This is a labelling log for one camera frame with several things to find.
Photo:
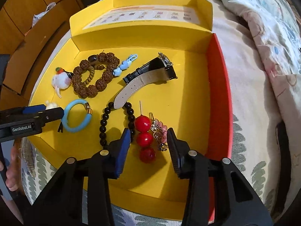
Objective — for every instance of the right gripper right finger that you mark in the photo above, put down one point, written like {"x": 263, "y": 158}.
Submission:
{"x": 193, "y": 166}

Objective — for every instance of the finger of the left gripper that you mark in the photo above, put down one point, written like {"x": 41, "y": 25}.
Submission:
{"x": 34, "y": 109}
{"x": 50, "y": 115}

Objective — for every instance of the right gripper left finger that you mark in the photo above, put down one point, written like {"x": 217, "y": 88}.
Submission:
{"x": 102, "y": 166}

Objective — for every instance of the white bunny figurine clip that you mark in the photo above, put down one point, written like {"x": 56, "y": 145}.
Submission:
{"x": 51, "y": 105}

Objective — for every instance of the small black hair clip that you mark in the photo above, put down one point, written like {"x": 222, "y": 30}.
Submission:
{"x": 60, "y": 128}

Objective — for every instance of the white fluffy hair clip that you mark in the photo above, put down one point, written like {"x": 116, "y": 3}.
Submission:
{"x": 61, "y": 80}

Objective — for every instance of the pink gold flower clip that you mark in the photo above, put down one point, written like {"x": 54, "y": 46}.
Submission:
{"x": 159, "y": 131}

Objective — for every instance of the red ball hair stick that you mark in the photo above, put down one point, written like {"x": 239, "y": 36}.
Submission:
{"x": 144, "y": 138}

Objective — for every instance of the light blue bunny clip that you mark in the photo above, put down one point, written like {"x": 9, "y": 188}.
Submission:
{"x": 125, "y": 65}

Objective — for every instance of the person's left hand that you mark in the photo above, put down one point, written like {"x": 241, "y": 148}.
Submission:
{"x": 13, "y": 171}

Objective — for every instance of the white plastic bag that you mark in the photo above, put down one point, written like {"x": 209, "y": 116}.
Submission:
{"x": 37, "y": 17}

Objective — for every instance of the wooden wardrobe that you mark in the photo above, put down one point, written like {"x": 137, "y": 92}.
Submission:
{"x": 27, "y": 47}

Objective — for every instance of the yellow cardboard box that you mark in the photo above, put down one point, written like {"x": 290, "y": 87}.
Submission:
{"x": 197, "y": 106}

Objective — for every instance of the floral quilt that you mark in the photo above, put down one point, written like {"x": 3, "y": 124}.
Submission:
{"x": 276, "y": 34}

